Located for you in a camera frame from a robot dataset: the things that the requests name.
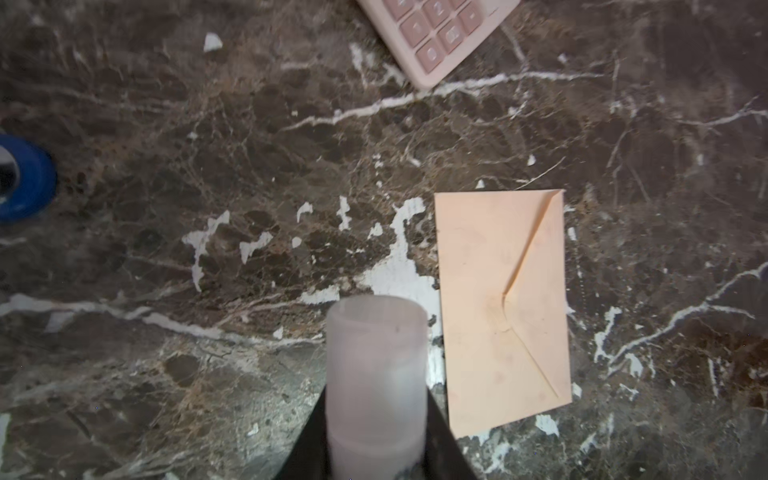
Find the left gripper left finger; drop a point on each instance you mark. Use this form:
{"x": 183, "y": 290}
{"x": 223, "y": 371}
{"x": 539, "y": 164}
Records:
{"x": 308, "y": 459}

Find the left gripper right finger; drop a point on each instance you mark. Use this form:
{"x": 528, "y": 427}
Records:
{"x": 443, "y": 456}

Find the white glue stick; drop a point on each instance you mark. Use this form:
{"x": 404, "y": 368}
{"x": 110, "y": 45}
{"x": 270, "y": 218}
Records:
{"x": 376, "y": 392}

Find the peach envelope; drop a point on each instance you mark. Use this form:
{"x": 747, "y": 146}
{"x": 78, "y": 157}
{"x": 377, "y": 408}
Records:
{"x": 503, "y": 305}

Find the blue stapler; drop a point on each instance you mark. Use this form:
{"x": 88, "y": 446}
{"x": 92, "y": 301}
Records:
{"x": 28, "y": 179}

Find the pink calculator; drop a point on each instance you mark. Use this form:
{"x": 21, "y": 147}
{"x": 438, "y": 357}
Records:
{"x": 430, "y": 38}

